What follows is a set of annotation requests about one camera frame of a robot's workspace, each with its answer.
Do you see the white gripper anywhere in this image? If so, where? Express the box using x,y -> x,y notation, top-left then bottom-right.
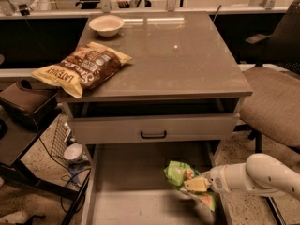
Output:
184,163 -> 250,193

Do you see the green rice chip bag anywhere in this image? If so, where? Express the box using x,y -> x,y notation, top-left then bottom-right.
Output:
164,161 -> 216,212

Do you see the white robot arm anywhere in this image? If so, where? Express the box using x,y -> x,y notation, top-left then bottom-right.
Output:
184,153 -> 300,200

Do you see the open middle drawer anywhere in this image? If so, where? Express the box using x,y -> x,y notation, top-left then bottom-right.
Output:
81,142 -> 231,225

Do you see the grey drawer cabinet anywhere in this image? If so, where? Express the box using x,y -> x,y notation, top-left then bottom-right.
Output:
56,11 -> 253,225

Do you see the yellow brown chip bag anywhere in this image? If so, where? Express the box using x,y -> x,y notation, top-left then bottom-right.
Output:
31,42 -> 131,98

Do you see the beige office chair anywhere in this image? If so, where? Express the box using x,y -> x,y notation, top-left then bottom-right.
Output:
240,0 -> 300,153

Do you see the white round container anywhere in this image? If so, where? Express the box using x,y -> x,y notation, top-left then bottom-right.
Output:
64,143 -> 83,163

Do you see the white paper bowl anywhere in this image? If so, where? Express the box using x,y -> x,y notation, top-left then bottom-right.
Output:
89,15 -> 125,38

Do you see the dark side table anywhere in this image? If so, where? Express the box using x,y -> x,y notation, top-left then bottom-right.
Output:
0,108 -> 90,225

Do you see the top drawer with black handle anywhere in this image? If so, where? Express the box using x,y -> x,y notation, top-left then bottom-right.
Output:
70,113 -> 239,144

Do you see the wire basket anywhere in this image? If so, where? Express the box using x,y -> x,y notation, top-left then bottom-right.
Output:
50,116 -> 71,166

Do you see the black floor cable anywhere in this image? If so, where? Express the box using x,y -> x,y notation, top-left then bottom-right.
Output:
37,137 -> 92,214

